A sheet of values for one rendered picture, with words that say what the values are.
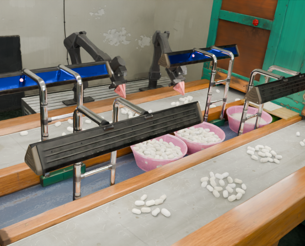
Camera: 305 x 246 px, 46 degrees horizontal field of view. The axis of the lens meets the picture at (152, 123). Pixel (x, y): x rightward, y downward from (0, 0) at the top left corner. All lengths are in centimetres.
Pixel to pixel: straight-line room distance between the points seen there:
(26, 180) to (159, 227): 58
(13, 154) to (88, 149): 70
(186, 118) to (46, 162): 51
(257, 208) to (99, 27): 315
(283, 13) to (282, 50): 22
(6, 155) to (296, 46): 171
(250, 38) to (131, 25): 215
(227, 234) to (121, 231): 35
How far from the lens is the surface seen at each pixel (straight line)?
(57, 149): 96
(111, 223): 125
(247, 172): 165
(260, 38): 247
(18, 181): 151
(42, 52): 393
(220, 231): 125
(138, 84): 274
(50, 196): 149
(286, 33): 237
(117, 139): 105
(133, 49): 448
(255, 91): 156
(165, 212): 129
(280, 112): 230
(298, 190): 158
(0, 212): 144
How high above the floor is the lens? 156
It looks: 25 degrees down
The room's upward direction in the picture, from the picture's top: 6 degrees clockwise
